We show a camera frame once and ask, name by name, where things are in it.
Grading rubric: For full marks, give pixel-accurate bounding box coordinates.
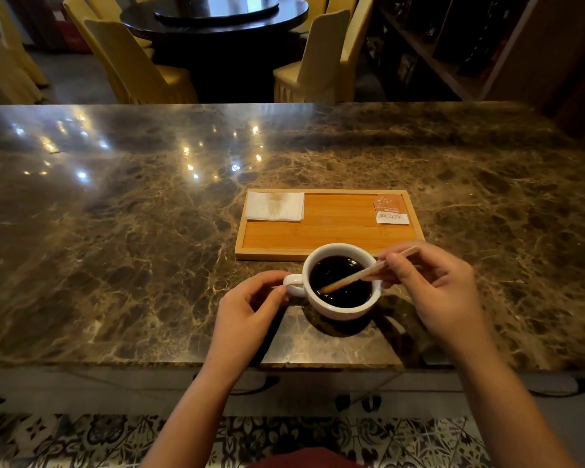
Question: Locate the wooden display shelf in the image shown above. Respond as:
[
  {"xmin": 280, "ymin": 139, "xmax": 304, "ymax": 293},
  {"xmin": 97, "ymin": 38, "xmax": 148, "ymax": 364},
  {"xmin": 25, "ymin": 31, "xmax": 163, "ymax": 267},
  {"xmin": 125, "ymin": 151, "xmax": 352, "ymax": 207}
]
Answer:
[{"xmin": 370, "ymin": 0, "xmax": 585, "ymax": 142}]

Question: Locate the black coffee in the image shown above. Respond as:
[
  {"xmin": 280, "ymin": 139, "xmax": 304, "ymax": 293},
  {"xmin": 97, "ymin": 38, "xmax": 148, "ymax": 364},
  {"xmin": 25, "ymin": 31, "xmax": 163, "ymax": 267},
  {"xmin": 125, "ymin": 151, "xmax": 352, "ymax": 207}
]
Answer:
[{"xmin": 309, "ymin": 255, "xmax": 373, "ymax": 309}]

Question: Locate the person's right hand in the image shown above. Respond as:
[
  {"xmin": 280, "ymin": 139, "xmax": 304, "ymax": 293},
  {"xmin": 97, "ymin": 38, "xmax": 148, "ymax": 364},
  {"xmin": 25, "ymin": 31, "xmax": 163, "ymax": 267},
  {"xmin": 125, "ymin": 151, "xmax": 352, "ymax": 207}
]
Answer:
[{"xmin": 363, "ymin": 241, "xmax": 489, "ymax": 360}]

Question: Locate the white ceramic cup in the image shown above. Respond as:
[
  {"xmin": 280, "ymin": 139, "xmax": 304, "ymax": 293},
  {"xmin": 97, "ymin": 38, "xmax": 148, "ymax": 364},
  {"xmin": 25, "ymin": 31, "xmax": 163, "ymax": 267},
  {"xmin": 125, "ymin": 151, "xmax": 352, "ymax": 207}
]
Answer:
[{"xmin": 283, "ymin": 242, "xmax": 384, "ymax": 321}]

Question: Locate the person's right forearm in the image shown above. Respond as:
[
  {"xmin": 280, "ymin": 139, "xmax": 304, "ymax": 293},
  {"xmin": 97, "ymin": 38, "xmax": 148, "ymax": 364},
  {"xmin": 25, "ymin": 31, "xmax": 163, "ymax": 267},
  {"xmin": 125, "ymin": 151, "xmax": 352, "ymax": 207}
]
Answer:
[{"xmin": 448, "ymin": 336, "xmax": 580, "ymax": 468}]

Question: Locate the orange sugar packet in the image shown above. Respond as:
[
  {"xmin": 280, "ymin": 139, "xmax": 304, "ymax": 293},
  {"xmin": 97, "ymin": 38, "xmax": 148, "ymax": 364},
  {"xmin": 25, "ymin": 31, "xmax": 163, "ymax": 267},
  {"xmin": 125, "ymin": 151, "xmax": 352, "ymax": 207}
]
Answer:
[{"xmin": 373, "ymin": 194, "xmax": 410, "ymax": 226}]

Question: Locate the wooden serving tray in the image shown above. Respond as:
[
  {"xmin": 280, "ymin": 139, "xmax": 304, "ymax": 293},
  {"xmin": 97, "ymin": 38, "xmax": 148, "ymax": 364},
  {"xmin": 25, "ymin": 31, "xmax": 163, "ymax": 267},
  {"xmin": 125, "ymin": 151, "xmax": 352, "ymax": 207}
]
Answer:
[{"xmin": 234, "ymin": 188, "xmax": 425, "ymax": 262}]

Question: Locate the round dark dining table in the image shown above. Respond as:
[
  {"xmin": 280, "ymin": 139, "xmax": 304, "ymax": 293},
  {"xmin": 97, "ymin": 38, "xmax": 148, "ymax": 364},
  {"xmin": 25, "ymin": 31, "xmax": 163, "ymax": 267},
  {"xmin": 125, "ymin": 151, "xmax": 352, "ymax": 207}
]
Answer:
[{"xmin": 120, "ymin": 0, "xmax": 310, "ymax": 104}]

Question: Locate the dark round turntable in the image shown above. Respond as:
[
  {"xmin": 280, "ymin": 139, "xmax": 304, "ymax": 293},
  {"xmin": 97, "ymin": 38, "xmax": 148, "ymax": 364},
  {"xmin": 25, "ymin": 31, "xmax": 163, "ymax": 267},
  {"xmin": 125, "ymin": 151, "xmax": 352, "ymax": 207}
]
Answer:
[{"xmin": 153, "ymin": 0, "xmax": 280, "ymax": 23}]

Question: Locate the wooden stir stick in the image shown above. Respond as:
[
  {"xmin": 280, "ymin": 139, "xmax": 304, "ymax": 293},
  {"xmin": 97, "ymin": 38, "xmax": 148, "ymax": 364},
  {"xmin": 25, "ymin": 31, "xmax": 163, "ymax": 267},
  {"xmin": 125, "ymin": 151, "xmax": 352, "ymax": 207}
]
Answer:
[{"xmin": 318, "ymin": 246, "xmax": 420, "ymax": 295}]

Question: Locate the person's red clothing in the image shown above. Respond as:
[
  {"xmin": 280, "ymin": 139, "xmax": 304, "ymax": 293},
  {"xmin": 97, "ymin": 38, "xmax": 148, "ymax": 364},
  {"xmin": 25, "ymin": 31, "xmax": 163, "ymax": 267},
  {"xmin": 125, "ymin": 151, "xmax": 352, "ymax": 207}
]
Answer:
[{"xmin": 246, "ymin": 447, "xmax": 365, "ymax": 468}]

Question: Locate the person's left hand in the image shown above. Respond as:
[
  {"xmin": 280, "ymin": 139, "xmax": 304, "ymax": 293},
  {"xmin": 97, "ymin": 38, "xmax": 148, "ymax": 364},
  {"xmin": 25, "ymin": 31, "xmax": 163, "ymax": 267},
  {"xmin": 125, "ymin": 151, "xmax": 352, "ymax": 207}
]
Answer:
[{"xmin": 209, "ymin": 270, "xmax": 292, "ymax": 385}]

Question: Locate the white paper napkin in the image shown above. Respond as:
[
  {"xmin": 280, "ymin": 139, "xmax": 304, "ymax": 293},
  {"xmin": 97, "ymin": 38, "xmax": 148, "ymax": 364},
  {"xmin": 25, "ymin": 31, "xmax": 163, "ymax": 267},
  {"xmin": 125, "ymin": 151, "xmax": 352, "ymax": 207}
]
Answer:
[{"xmin": 244, "ymin": 191, "xmax": 305, "ymax": 223}]

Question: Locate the person's left forearm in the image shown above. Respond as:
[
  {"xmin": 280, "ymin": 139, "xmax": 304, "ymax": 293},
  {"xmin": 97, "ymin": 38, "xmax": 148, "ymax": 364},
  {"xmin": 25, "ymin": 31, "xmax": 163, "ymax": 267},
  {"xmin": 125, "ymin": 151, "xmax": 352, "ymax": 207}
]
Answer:
[{"xmin": 139, "ymin": 358, "xmax": 255, "ymax": 468}]

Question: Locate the yellow covered chair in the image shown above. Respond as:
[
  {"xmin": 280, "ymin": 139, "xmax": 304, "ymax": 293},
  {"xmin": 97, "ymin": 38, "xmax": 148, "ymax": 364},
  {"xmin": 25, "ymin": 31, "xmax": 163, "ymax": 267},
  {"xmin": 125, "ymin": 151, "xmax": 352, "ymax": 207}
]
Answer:
[
  {"xmin": 0, "ymin": 0, "xmax": 50, "ymax": 88},
  {"xmin": 62, "ymin": 0, "xmax": 155, "ymax": 59},
  {"xmin": 84, "ymin": 18, "xmax": 199, "ymax": 105},
  {"xmin": 297, "ymin": 0, "xmax": 375, "ymax": 103},
  {"xmin": 0, "ymin": 7, "xmax": 46, "ymax": 106},
  {"xmin": 273, "ymin": 9, "xmax": 352, "ymax": 104}
]

